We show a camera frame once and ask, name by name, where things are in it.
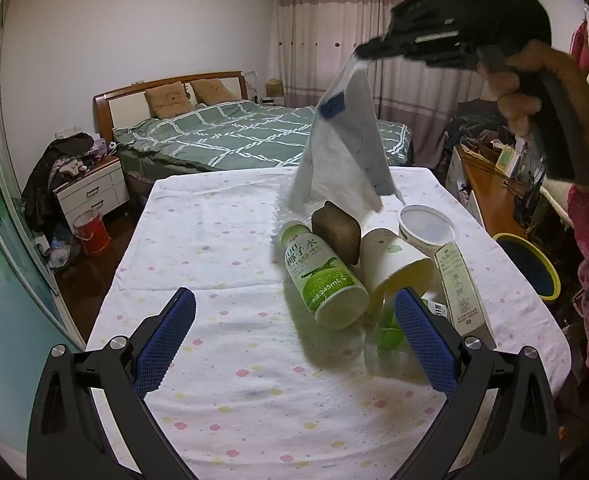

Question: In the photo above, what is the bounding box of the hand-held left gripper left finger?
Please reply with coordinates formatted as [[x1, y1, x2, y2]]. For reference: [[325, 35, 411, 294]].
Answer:
[[26, 287, 198, 480]]

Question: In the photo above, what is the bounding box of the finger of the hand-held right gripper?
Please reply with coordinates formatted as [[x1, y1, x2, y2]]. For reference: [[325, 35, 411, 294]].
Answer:
[[353, 34, 395, 61]]

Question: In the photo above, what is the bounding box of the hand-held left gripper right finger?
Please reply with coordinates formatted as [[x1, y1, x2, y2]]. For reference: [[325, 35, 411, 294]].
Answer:
[[393, 287, 561, 480]]

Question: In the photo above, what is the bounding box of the white paper cup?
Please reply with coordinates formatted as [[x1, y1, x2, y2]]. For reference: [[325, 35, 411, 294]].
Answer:
[[361, 228, 435, 321]]

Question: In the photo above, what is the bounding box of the green label drink bottle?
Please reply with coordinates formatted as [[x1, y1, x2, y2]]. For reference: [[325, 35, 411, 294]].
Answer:
[[280, 220, 370, 330]]

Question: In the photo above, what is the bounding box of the yellow rimmed blue bin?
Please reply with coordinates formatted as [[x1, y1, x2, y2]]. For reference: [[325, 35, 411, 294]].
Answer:
[[493, 232, 561, 302]]

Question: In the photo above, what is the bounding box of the person's right hand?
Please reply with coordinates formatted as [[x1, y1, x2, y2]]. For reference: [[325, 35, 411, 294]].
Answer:
[[488, 41, 589, 183]]

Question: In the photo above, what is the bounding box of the pink curtain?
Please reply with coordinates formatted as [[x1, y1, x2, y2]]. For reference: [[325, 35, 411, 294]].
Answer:
[[269, 0, 500, 126]]

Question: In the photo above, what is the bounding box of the white tall carton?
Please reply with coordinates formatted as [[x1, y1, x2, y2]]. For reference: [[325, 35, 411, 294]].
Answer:
[[433, 241, 497, 351]]

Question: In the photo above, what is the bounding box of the white floral tablecloth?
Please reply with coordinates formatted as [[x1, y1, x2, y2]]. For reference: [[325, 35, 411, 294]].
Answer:
[[85, 165, 572, 480]]

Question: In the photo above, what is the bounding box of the white yogurt tub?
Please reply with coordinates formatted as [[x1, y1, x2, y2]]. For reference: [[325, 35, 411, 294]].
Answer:
[[399, 205, 456, 261]]

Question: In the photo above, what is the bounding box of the mixed clothes pile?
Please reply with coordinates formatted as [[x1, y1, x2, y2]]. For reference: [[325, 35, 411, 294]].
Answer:
[[444, 100, 525, 161]]

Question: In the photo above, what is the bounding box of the red bucket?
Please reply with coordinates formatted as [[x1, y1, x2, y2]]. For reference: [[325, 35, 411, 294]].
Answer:
[[73, 210, 111, 257]]

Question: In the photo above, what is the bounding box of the brown rounded case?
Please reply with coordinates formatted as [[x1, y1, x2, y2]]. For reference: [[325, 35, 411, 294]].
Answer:
[[311, 201, 362, 266]]

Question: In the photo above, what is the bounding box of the green white pack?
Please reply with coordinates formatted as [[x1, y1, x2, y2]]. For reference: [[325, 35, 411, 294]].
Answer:
[[497, 147, 521, 177]]

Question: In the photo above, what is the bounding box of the bed with green quilt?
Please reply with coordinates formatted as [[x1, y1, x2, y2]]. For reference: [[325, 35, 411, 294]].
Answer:
[[112, 100, 415, 171]]

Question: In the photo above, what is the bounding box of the brown pillow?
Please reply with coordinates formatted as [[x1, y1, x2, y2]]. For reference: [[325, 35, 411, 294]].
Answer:
[[190, 79, 240, 104], [144, 81, 195, 118]]

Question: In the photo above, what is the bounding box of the dark bed base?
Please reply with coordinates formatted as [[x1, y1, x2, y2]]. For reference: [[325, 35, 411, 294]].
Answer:
[[119, 145, 415, 196]]

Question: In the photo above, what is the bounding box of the white nightstand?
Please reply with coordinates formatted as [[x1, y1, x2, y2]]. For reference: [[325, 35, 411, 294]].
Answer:
[[54, 155, 128, 221]]

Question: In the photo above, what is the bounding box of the wooden desk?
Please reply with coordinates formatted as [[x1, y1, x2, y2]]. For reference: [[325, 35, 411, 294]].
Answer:
[[457, 142, 530, 241]]

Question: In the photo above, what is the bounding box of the teal wardrobe door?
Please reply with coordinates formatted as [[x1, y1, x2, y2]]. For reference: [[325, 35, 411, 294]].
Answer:
[[0, 10, 85, 356]]

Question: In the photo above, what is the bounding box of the dark clothes pile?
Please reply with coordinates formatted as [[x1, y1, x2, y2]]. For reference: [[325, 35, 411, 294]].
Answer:
[[22, 132, 120, 241]]

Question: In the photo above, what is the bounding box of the wooden bed headboard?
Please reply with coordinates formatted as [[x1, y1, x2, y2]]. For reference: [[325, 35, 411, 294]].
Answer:
[[93, 71, 250, 141]]

